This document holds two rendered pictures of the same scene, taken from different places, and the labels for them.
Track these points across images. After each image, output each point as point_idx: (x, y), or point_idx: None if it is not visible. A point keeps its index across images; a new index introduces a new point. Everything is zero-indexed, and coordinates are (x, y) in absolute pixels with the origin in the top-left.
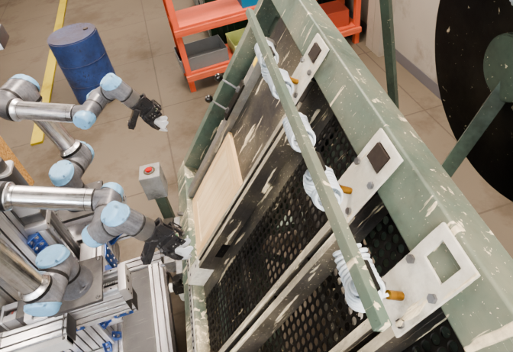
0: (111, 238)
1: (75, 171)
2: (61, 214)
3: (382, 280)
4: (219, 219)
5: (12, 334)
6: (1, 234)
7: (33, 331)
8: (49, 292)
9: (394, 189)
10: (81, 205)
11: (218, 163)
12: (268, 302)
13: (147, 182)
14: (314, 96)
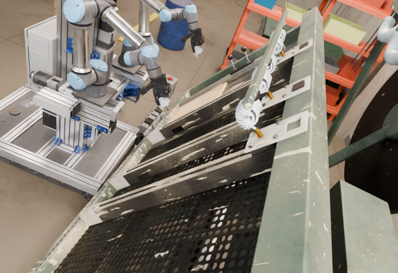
0: (137, 64)
1: None
2: (113, 61)
3: (258, 115)
4: None
5: (48, 90)
6: None
7: (58, 96)
8: (85, 75)
9: (294, 99)
10: (135, 42)
11: (209, 93)
12: (185, 146)
13: None
14: (286, 69)
